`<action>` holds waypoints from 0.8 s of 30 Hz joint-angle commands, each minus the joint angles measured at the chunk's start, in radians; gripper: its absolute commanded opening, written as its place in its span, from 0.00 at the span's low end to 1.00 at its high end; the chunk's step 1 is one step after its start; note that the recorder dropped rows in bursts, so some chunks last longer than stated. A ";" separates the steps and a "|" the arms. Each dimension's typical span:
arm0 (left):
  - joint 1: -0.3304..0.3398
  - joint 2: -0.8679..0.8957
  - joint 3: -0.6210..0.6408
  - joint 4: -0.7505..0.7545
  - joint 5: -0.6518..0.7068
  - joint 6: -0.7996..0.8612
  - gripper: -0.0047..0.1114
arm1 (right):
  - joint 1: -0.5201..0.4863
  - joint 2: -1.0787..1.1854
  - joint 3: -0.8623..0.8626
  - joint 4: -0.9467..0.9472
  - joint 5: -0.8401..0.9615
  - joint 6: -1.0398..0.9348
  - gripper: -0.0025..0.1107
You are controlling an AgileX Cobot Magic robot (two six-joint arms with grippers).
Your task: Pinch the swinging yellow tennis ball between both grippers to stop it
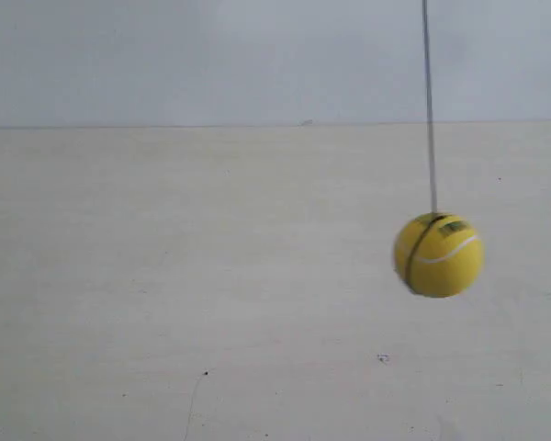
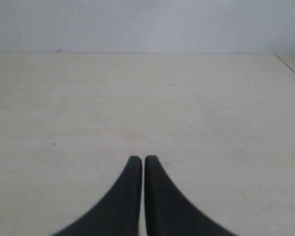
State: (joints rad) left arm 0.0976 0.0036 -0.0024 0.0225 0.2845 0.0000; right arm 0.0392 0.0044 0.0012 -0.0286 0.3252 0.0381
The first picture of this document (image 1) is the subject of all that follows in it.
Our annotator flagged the yellow tennis ball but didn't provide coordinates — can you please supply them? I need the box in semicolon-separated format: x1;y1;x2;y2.
393;212;485;298

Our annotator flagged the black hanging string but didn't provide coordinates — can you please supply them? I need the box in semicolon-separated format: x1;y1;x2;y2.
421;0;441;215

